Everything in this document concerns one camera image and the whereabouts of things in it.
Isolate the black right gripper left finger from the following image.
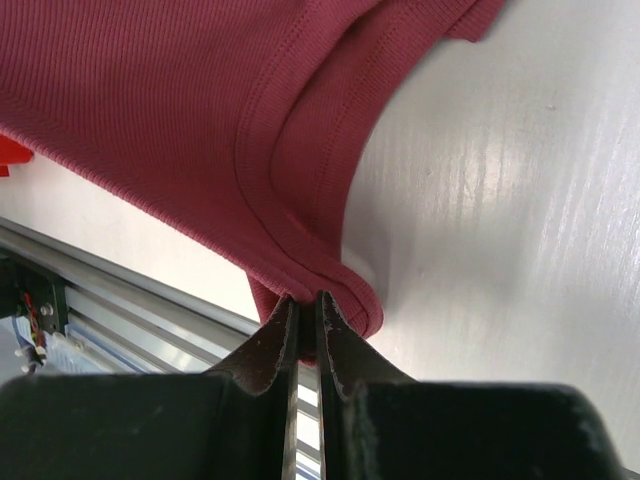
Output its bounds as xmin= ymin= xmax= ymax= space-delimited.
xmin=207 ymin=298 xmax=299 ymax=479

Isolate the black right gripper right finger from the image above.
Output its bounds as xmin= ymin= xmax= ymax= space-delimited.
xmin=314 ymin=291 xmax=415 ymax=479

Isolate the maroon tank top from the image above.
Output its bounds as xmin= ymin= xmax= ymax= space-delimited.
xmin=1 ymin=1 xmax=502 ymax=337

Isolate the red plastic bin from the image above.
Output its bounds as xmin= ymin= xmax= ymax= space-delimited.
xmin=0 ymin=135 xmax=34 ymax=178

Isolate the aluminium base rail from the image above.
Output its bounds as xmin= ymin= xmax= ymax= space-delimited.
xmin=1 ymin=221 xmax=322 ymax=479

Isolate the perforated grey cable duct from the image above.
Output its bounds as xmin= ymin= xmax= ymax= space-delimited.
xmin=1 ymin=317 xmax=125 ymax=381

